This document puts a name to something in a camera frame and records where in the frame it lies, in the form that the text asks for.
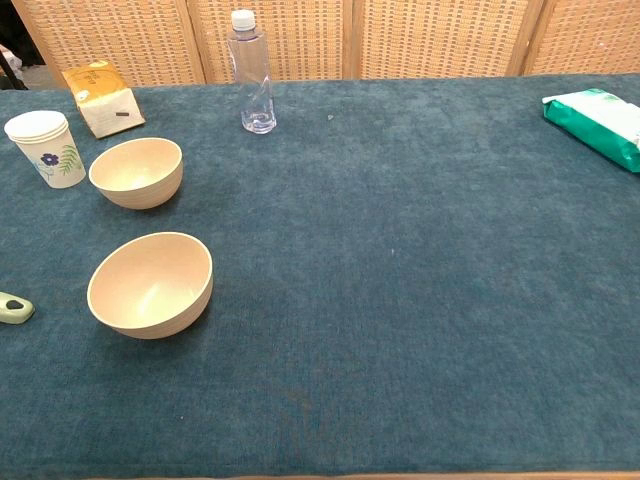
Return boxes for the off-white bowl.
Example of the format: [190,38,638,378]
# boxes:
[88,137,184,210]
[86,231,215,341]

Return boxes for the white floral paper cup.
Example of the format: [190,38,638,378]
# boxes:
[3,110,88,190]

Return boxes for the teal tablecloth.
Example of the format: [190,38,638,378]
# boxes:
[0,73,640,479]

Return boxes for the clear plastic water bottle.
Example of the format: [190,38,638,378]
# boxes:
[227,9,277,135]

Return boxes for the wicker screen panel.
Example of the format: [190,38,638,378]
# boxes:
[349,0,545,81]
[9,0,207,89]
[522,0,640,78]
[187,0,354,85]

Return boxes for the yellow tissue pack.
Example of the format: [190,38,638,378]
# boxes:
[61,60,147,140]

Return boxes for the green wet wipes pack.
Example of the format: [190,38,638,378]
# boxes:
[541,88,640,174]

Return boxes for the black stand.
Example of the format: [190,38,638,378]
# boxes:
[0,44,30,92]

